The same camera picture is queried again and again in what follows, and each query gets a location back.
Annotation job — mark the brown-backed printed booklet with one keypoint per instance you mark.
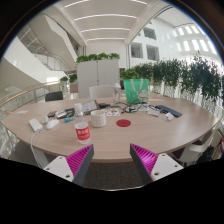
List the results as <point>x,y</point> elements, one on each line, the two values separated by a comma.
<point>90,106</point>

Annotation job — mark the white power strip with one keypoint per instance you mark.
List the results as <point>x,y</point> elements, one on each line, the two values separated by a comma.
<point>35,125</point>

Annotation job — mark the flat round red coaster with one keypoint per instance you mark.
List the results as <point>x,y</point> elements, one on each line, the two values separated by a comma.
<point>123,123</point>

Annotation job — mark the small white charger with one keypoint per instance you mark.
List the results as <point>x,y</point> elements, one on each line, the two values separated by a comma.
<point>45,119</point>

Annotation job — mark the white chair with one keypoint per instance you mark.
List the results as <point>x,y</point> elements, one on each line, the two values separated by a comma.
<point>191,151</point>
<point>100,92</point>

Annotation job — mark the small blue-green tube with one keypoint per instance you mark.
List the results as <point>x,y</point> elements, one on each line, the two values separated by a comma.
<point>69,119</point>

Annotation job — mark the tall clear white-lidded bottle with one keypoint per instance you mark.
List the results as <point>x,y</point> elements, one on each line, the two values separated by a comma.
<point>116,95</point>

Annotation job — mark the potted green plants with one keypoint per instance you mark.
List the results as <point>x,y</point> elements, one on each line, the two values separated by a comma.
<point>72,78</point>

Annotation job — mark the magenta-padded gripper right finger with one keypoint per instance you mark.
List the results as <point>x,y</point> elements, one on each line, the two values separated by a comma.
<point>160,166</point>

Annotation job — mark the red-labelled clear water bottle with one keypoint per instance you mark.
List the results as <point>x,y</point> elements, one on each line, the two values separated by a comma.
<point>82,133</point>

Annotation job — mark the white computer mouse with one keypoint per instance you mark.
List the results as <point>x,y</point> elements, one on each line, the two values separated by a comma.
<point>52,124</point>

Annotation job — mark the colourful sticker sheet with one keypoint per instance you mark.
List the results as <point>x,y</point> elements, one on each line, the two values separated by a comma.
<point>112,112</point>

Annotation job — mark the white grid-pattern mug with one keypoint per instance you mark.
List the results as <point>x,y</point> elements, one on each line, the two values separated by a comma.
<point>98,119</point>

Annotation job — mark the white plant-topped cabinet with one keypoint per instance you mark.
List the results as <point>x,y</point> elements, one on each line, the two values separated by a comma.
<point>98,76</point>

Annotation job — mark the small red-black device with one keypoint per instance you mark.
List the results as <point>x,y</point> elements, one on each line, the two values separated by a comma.
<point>52,114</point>

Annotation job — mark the small white card box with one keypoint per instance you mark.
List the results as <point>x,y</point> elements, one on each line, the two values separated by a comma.
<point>61,114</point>

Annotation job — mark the small white packet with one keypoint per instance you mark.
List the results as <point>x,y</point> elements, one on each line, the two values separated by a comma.
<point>168,116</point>

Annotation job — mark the small black pouch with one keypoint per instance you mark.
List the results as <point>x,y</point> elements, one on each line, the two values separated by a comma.
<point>104,105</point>

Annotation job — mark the group of ceiling light strips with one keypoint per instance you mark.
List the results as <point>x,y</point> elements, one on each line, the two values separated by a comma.
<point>105,15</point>

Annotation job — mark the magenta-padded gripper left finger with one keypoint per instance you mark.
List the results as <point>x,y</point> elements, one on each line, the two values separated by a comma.
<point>63,166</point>

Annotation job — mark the green tote bag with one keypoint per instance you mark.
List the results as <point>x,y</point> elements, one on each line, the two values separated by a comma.
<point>133,93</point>

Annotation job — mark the black chair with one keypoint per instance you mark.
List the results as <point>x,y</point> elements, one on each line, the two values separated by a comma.
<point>54,96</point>

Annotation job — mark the white label card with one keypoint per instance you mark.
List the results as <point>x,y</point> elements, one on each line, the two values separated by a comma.
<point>153,113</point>

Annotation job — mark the black notebook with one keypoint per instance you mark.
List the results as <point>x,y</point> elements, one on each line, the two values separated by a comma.
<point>70,110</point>

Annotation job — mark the wooden-topped glass railing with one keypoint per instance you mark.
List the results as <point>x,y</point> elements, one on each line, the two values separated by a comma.
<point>20,92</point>

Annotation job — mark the row of green hedge plants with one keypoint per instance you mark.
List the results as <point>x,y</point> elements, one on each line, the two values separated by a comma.
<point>196,78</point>

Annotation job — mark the planter box with plants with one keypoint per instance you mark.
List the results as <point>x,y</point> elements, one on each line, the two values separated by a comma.
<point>129,74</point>

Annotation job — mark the white paper slip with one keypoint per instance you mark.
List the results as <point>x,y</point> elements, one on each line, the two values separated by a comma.
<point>20,112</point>

